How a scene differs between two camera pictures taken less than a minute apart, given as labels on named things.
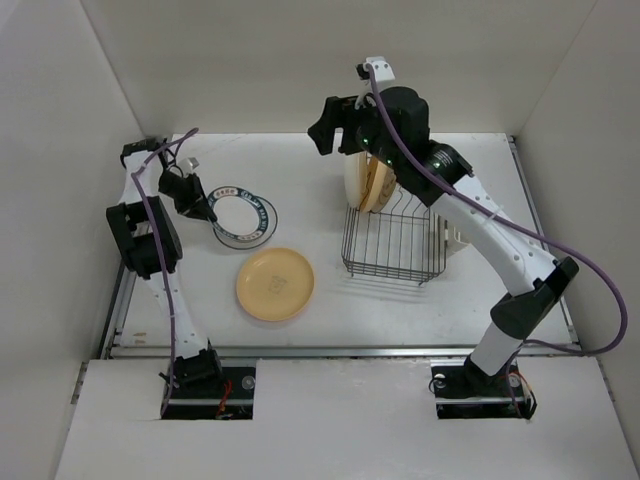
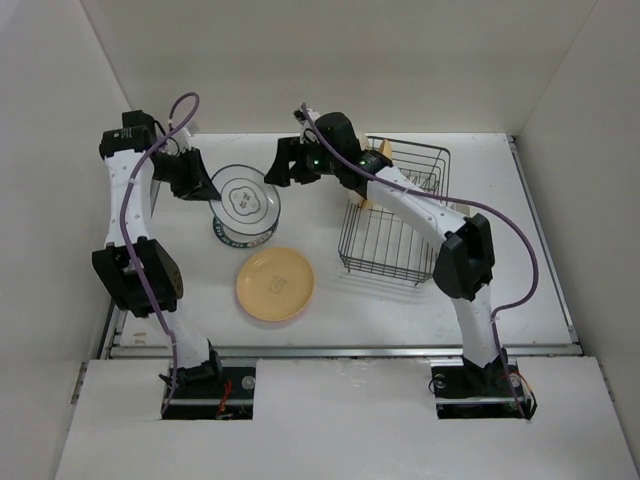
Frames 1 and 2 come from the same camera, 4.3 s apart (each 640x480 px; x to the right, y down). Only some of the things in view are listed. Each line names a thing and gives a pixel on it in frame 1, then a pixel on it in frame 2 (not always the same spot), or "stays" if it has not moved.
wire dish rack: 405,239 stays
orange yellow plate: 274,284 stays
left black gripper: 195,205 → 197,185
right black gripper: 339,111 → 288,149
